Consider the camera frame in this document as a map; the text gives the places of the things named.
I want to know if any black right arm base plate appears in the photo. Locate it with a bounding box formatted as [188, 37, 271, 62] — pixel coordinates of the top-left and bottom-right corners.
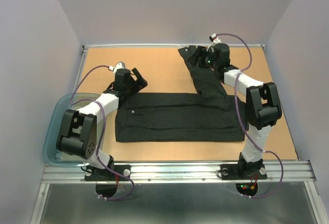
[217, 164, 268, 180]

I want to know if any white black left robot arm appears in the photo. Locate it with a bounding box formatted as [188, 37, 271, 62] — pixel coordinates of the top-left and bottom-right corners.
[56, 62, 148, 180]

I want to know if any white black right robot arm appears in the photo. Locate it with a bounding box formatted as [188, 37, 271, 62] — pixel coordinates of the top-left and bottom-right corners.
[182, 43, 282, 180]

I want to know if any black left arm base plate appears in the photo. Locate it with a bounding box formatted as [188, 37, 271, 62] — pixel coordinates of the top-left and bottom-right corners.
[80, 164, 131, 182]

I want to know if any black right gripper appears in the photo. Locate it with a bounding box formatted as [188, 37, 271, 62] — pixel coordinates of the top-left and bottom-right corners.
[187, 46, 218, 70]

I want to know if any aluminium front mounting rail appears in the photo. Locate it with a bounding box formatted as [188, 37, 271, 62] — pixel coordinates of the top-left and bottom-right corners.
[41, 160, 316, 184]

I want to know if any black pinstriped long sleeve shirt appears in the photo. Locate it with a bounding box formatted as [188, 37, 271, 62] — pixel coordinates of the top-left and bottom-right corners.
[115, 46, 248, 142]

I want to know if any clear teal plastic bin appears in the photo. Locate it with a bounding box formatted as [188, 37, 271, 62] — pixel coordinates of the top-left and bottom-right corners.
[43, 93, 100, 167]

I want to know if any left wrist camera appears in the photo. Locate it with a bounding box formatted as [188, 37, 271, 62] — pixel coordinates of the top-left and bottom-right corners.
[108, 61, 126, 73]

